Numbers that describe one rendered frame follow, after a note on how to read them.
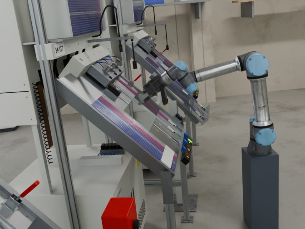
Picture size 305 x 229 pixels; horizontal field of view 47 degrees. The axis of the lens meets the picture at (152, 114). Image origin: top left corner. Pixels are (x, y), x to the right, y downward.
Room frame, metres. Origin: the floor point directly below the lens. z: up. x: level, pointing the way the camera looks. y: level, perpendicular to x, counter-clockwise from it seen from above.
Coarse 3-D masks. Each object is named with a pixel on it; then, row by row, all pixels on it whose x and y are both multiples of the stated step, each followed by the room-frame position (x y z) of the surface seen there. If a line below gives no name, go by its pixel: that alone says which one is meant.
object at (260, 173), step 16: (256, 160) 1.98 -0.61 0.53; (272, 160) 1.99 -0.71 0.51; (256, 176) 1.98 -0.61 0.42; (272, 176) 1.99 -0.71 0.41; (256, 192) 1.98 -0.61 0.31; (272, 192) 1.99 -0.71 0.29; (256, 208) 1.98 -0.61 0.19; (272, 208) 1.99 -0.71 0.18; (256, 224) 1.98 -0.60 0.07; (272, 224) 1.99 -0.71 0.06
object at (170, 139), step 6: (156, 120) 2.00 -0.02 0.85; (162, 120) 2.07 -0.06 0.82; (156, 126) 1.92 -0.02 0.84; (162, 126) 1.98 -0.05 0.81; (174, 126) 2.10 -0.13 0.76; (180, 126) 2.18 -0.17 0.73; (156, 132) 1.84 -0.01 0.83; (162, 132) 1.89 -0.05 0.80; (168, 132) 1.96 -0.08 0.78; (180, 132) 2.09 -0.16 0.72; (162, 138) 1.83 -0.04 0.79; (168, 138) 1.88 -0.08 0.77; (174, 138) 1.94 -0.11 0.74; (168, 144) 1.81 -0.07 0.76; (174, 144) 1.86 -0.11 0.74; (174, 150) 1.79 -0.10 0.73
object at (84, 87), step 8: (64, 80) 1.68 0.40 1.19; (72, 80) 1.73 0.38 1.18; (80, 80) 1.80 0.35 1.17; (88, 80) 1.86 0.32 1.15; (72, 88) 1.66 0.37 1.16; (80, 88) 1.71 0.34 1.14; (88, 88) 1.77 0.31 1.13; (96, 88) 1.84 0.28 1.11; (104, 88) 1.91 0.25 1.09; (88, 96) 1.69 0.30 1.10; (96, 96) 1.75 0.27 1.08; (120, 96) 1.96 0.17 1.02; (128, 96) 2.04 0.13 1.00; (120, 104) 1.86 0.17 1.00
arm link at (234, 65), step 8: (240, 56) 2.06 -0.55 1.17; (216, 64) 2.09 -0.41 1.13; (224, 64) 2.07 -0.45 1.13; (232, 64) 2.05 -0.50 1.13; (240, 64) 2.04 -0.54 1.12; (192, 72) 2.10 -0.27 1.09; (200, 72) 2.08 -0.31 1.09; (208, 72) 2.07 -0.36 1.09; (216, 72) 2.06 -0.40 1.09; (224, 72) 2.06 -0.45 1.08; (200, 80) 2.08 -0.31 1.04
